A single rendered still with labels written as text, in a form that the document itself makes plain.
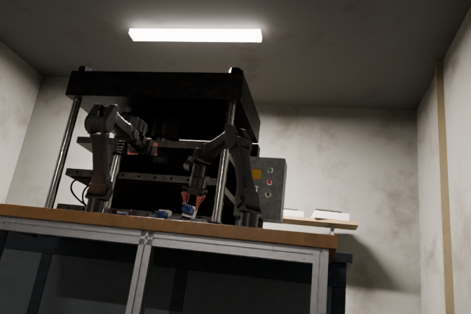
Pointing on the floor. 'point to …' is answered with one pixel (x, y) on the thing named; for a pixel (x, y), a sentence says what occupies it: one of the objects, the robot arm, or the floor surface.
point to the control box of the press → (268, 188)
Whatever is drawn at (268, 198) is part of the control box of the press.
